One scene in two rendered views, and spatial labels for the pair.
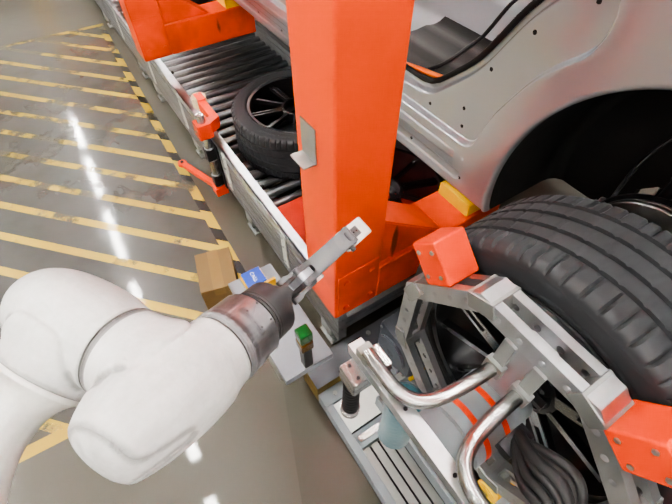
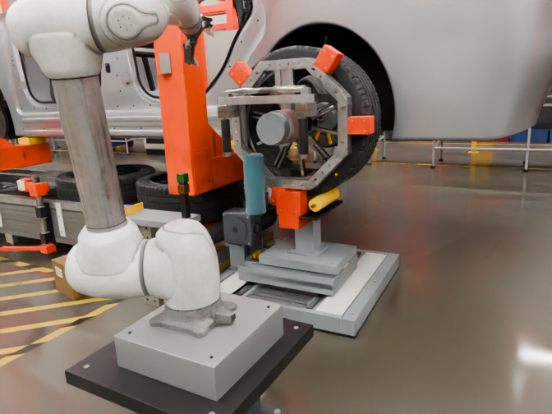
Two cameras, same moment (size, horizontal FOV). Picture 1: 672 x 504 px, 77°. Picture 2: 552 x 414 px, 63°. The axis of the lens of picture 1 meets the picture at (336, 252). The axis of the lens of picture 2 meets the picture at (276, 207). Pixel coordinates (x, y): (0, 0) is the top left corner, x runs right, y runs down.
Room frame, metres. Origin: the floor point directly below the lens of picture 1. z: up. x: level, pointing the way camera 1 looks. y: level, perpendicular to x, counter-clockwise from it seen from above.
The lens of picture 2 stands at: (-1.38, 0.70, 0.99)
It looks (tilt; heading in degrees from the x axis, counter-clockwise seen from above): 14 degrees down; 331
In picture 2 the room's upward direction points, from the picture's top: 3 degrees counter-clockwise
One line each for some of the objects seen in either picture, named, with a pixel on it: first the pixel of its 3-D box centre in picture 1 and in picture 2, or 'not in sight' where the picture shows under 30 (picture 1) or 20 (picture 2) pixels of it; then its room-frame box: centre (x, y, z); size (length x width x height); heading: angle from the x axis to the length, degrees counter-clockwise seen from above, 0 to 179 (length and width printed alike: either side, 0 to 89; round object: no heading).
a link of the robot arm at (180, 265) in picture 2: not in sight; (184, 260); (-0.25, 0.36, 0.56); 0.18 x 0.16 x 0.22; 60
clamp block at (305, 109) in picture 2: not in sight; (305, 108); (0.04, -0.24, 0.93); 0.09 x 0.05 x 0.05; 123
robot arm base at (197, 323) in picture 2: not in sight; (199, 308); (-0.27, 0.34, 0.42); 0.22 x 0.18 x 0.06; 33
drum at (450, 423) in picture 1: (469, 419); (282, 126); (0.26, -0.26, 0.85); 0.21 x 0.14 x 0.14; 123
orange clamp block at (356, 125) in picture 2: not in sight; (361, 125); (0.04, -0.50, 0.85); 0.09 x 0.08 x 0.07; 33
